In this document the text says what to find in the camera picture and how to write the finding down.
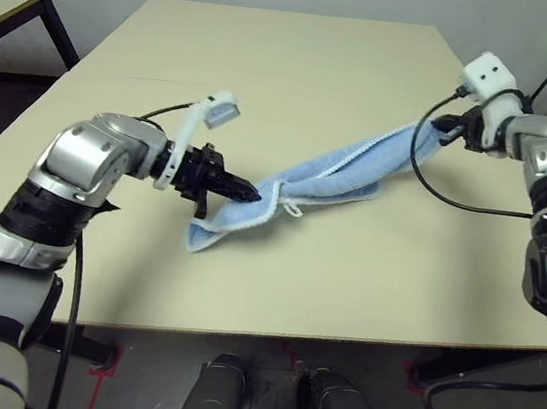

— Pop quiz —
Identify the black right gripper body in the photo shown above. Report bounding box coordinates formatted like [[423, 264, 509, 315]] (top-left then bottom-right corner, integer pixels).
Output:
[[454, 105, 492, 154]]

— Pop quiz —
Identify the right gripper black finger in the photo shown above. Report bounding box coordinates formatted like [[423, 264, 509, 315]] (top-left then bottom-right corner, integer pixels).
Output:
[[432, 112, 466, 133], [437, 125, 466, 149]]

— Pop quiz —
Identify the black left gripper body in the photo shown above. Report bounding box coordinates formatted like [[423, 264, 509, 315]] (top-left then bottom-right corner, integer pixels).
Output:
[[170, 139, 230, 221]]

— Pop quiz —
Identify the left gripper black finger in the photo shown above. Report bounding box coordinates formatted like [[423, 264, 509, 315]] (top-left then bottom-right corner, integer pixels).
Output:
[[217, 169, 263, 198], [208, 184, 262, 207]]

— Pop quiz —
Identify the light blue towel white trim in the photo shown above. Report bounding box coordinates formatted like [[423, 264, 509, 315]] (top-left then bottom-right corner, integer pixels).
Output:
[[183, 92, 449, 286]]

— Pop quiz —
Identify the black robot left foot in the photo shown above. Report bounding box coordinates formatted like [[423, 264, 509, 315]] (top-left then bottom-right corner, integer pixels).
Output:
[[180, 348, 254, 409]]

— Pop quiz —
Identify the black table base foot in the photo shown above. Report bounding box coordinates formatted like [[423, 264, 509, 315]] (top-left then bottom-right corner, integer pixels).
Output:
[[42, 319, 120, 366], [412, 342, 547, 409]]

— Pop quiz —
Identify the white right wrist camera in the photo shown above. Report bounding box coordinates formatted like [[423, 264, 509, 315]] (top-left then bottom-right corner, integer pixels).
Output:
[[449, 47, 534, 160]]

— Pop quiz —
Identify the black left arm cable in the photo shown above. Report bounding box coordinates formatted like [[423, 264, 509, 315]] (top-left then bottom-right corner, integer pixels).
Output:
[[47, 88, 202, 409]]

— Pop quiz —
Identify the beige side table black frame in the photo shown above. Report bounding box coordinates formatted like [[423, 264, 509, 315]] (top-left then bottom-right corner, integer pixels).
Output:
[[0, 0, 89, 84]]

